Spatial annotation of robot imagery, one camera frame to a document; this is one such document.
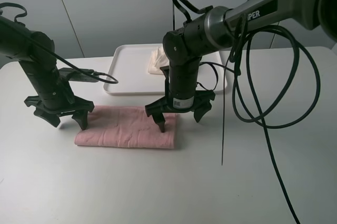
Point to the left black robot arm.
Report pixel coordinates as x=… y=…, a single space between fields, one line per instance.
x=55 y=98

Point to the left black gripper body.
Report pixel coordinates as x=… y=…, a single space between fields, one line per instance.
x=79 y=105

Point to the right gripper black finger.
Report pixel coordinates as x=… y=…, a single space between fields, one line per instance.
x=160 y=121
x=201 y=110

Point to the white rectangular plastic tray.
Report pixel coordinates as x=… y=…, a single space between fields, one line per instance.
x=130 y=63

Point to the pink terry towel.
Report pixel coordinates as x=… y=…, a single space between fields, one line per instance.
x=126 y=127

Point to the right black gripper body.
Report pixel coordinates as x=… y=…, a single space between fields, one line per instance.
x=169 y=104

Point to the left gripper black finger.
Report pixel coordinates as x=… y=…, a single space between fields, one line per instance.
x=52 y=119
x=81 y=118

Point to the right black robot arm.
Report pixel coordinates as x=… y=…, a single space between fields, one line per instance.
x=212 y=29

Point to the cream white terry towel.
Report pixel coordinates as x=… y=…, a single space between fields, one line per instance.
x=158 y=59

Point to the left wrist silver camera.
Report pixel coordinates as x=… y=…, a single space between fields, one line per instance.
x=70 y=74

